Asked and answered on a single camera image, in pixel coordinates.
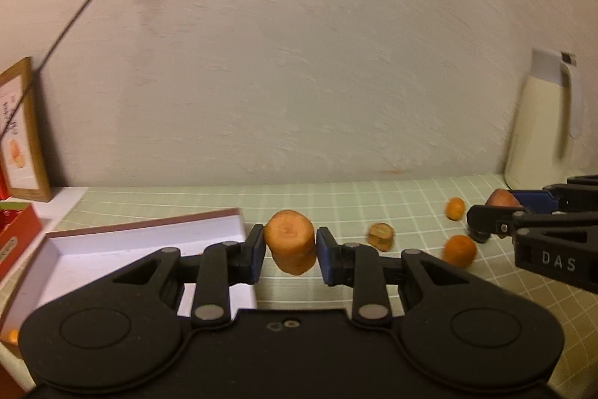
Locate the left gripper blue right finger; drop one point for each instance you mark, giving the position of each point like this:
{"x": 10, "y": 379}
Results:
{"x": 358, "y": 267}

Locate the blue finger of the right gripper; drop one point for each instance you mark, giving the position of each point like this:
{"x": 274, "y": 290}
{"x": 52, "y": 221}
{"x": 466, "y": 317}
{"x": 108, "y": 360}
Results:
{"x": 579, "y": 194}
{"x": 505, "y": 221}

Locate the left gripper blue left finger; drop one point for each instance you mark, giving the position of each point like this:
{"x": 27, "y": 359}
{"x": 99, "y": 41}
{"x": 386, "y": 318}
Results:
{"x": 224, "y": 265}

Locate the orange carrot chunk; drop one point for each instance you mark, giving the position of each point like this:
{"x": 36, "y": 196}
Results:
{"x": 291, "y": 239}

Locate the small orange tangerine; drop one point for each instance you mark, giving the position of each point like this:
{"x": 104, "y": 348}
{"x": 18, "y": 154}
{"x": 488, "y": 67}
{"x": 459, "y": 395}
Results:
{"x": 455, "y": 209}

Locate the green checked table mat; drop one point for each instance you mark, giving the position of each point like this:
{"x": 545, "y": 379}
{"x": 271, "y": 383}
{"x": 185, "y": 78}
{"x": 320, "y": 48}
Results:
{"x": 414, "y": 208}

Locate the cream thermos jug grey lid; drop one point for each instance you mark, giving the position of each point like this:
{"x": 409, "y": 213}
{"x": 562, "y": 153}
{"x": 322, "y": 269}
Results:
{"x": 549, "y": 117}

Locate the white shallow box brown rim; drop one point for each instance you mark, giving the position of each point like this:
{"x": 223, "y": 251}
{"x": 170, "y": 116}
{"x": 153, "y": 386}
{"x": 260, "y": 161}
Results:
{"x": 67, "y": 260}

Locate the red open gift box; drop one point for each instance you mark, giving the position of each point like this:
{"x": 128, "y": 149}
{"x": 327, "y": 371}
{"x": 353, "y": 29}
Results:
{"x": 19, "y": 226}

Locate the wooden framed picture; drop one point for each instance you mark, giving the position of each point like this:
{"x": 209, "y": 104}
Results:
{"x": 22, "y": 161}

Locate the orange tangerine near gripper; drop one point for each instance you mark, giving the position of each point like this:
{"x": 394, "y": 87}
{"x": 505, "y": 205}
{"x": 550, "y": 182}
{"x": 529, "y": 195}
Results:
{"x": 12, "y": 336}

